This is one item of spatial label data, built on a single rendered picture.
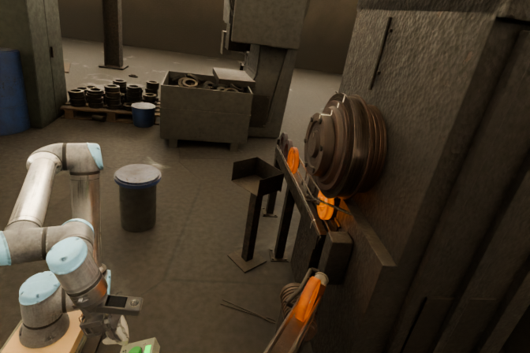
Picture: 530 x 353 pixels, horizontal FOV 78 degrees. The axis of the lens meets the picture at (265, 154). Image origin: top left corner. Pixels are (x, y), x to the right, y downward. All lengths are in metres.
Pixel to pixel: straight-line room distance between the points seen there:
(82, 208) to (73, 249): 0.64
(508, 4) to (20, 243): 1.37
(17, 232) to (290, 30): 3.44
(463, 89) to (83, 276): 1.13
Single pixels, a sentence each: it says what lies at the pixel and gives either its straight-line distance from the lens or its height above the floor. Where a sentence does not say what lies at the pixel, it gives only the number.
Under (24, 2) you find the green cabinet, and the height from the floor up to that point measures 1.35.
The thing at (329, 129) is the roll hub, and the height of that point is 1.22.
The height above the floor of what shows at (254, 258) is 0.01.
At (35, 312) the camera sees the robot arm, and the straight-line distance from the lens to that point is 1.76.
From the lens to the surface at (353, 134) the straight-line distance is 1.29.
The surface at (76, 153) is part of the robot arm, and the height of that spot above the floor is 0.97.
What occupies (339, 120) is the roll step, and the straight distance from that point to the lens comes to 1.36.
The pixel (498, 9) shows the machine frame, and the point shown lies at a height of 1.71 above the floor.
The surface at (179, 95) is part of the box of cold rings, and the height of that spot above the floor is 0.64.
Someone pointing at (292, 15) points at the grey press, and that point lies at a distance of 4.01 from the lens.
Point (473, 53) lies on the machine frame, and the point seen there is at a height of 1.60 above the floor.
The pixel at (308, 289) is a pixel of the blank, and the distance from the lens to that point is 1.22.
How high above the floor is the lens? 1.62
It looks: 23 degrees down
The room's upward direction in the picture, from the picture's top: 9 degrees clockwise
